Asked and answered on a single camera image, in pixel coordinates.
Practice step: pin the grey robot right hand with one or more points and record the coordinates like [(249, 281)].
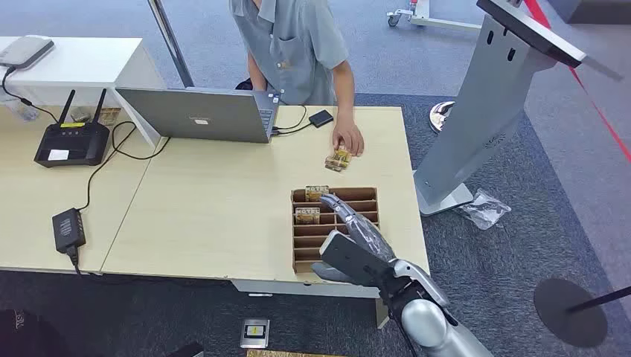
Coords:
[(365, 229)]

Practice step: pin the person's left hand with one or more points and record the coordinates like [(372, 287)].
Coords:
[(349, 138)]

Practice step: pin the stack of hotel cards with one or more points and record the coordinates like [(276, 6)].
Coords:
[(337, 161)]

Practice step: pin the hotel key card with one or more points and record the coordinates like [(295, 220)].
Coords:
[(316, 193), (306, 216)]

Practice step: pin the person's left forearm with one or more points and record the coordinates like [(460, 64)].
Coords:
[(345, 88)]

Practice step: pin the person's right forearm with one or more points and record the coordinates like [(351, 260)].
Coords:
[(256, 74)]

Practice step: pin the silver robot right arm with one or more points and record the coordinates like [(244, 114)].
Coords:
[(425, 325)]

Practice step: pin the wooden slotted card organizer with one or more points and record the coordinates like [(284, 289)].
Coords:
[(315, 241)]

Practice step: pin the person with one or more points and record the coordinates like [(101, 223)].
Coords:
[(296, 49)]

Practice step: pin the small patterned card pack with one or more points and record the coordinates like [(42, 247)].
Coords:
[(109, 116)]

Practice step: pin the small black usb hub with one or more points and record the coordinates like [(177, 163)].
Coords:
[(321, 118)]

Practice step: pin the chrome stanchion base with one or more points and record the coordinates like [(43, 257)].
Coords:
[(440, 116)]

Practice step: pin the black chair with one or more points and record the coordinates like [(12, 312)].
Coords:
[(245, 85)]

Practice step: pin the crumpled clear plastic bag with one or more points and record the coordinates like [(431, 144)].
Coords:
[(483, 209)]

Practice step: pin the dark grey floor mat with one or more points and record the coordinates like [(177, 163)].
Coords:
[(493, 256)]

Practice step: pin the grey kiosk stand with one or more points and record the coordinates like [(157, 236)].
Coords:
[(478, 113)]

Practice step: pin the yellow patterned strip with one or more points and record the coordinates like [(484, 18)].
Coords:
[(296, 354)]

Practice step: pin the white wheeled cart base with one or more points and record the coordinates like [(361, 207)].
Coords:
[(443, 22)]

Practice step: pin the small silver floor device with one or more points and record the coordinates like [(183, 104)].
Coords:
[(255, 333)]

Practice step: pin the grey laptop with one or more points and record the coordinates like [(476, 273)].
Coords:
[(197, 116)]

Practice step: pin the slanted metal pole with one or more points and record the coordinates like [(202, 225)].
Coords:
[(170, 42)]

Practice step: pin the black kiosk screen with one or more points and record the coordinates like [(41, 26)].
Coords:
[(532, 34)]

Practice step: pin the black box on floor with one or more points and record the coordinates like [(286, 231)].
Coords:
[(190, 351)]

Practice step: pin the black round stanchion base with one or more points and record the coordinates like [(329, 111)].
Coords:
[(562, 315)]

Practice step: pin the red barrier belt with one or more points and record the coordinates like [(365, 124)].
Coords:
[(591, 103)]

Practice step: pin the black stanchion pole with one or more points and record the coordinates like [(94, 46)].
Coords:
[(601, 298)]

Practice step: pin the small grey object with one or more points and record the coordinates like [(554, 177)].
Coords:
[(80, 116)]

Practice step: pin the dark grey block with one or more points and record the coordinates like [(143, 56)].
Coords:
[(591, 10)]

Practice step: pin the black router with antennas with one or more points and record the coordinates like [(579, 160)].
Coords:
[(74, 143)]

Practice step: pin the white cabinet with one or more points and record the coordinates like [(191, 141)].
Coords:
[(84, 61)]

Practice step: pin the black power adapter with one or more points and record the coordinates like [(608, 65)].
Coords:
[(68, 229)]

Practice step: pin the clear plastic packet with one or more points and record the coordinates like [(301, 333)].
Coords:
[(19, 109)]

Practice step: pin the flat grey device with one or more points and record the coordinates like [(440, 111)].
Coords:
[(24, 51)]

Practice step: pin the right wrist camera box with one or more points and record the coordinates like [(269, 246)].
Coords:
[(350, 258)]

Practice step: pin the white desk frame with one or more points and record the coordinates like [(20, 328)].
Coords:
[(305, 288)]

